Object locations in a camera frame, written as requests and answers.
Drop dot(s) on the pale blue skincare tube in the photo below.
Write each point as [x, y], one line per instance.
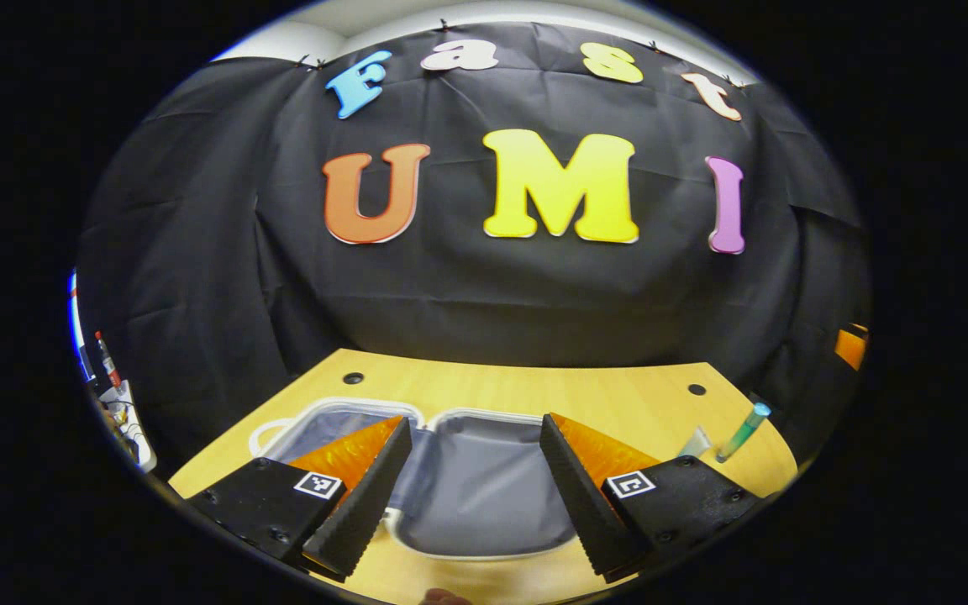
[696, 443]

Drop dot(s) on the bright blue white screen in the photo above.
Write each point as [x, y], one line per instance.
[74, 328]

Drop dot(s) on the black backdrop cloth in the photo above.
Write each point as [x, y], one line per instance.
[467, 294]

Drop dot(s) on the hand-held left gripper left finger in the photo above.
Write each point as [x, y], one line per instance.
[366, 504]

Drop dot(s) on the red capped bottle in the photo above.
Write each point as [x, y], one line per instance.
[106, 363]

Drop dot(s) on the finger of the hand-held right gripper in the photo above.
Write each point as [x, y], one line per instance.
[852, 349]

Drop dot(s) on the white suitcase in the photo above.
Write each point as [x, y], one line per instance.
[484, 479]

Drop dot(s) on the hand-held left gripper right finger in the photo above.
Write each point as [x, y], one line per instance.
[589, 504]

